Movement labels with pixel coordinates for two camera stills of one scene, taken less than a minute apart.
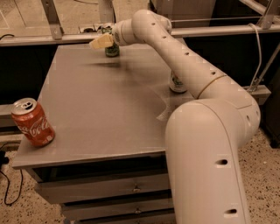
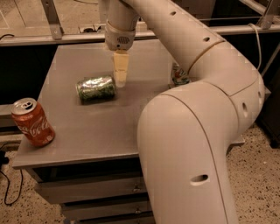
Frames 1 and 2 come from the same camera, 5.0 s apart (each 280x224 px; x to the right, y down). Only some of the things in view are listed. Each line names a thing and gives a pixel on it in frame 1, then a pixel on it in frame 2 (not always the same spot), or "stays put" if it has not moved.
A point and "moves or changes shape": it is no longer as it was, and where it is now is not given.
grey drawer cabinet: (107, 164) stays put
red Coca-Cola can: (32, 122) stays put
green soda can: (114, 51) moves or changes shape
